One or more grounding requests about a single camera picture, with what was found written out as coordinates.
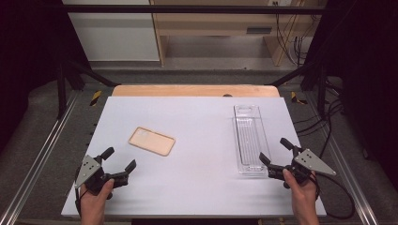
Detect hanging black cable bundle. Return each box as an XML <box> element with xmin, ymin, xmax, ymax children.
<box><xmin>273</xmin><ymin>1</ymin><xmax>315</xmax><ymax>68</ymax></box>

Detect yellow black tape marker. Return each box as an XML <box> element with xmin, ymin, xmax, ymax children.
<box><xmin>290</xmin><ymin>91</ymin><xmax>308</xmax><ymax>105</ymax></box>
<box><xmin>89</xmin><ymin>90</ymin><xmax>103</xmax><ymax>107</ymax></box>

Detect person's right hand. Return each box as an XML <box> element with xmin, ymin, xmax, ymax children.
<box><xmin>282</xmin><ymin>168</ymin><xmax>318</xmax><ymax>214</ymax></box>

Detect person's left hand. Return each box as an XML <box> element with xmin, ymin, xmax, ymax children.
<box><xmin>79</xmin><ymin>178</ymin><xmax>115</xmax><ymax>217</ymax></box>

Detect black curtain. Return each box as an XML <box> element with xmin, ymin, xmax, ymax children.
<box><xmin>304</xmin><ymin>0</ymin><xmax>398</xmax><ymax>190</ymax></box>
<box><xmin>0</xmin><ymin>0</ymin><xmax>92</xmax><ymax>154</ymax></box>

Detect aluminium rail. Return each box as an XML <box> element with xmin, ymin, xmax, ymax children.
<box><xmin>0</xmin><ymin>90</ymin><xmax>82</xmax><ymax>225</ymax></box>
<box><xmin>304</xmin><ymin>93</ymin><xmax>380</xmax><ymax>225</ymax></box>

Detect black horizontal frame bar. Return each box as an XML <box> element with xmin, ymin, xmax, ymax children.
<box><xmin>62</xmin><ymin>4</ymin><xmax>328</xmax><ymax>15</ymax></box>

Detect black floor cables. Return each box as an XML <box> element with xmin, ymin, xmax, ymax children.
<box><xmin>294</xmin><ymin>78</ymin><xmax>345</xmax><ymax>176</ymax></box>

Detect clear plastic tray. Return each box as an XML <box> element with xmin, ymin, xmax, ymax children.
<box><xmin>233</xmin><ymin>104</ymin><xmax>272</xmax><ymax>176</ymax></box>

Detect light wooden desk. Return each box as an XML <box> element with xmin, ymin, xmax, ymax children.
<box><xmin>149</xmin><ymin>0</ymin><xmax>328</xmax><ymax>68</ymax></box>

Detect light wooden table board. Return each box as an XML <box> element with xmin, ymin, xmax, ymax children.
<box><xmin>112</xmin><ymin>83</ymin><xmax>281</xmax><ymax>98</ymax></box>

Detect black metal frame strut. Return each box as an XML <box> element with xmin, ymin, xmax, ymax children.
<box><xmin>56</xmin><ymin>60</ymin><xmax>120</xmax><ymax>120</ymax></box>
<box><xmin>268</xmin><ymin>60</ymin><xmax>329</xmax><ymax>119</ymax></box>

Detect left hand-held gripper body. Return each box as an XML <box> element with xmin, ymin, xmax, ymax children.
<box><xmin>74</xmin><ymin>154</ymin><xmax>130</xmax><ymax>201</ymax></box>

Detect white cabinet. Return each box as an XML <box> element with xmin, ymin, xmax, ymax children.
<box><xmin>61</xmin><ymin>0</ymin><xmax>161</xmax><ymax>62</ymax></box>

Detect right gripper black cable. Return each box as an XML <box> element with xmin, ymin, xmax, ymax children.
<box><xmin>311</xmin><ymin>172</ymin><xmax>357</xmax><ymax>220</ymax></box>

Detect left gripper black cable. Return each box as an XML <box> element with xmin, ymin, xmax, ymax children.
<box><xmin>74</xmin><ymin>167</ymin><xmax>83</xmax><ymax>218</ymax></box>

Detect beige phone case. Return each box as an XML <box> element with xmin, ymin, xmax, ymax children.
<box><xmin>128</xmin><ymin>126</ymin><xmax>176</xmax><ymax>158</ymax></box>

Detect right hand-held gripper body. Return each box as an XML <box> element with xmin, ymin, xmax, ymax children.
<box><xmin>268</xmin><ymin>148</ymin><xmax>337</xmax><ymax>186</ymax></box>

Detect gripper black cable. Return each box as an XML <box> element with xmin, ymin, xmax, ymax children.
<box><xmin>311</xmin><ymin>172</ymin><xmax>357</xmax><ymax>220</ymax></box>
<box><xmin>74</xmin><ymin>167</ymin><xmax>83</xmax><ymax>218</ymax></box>

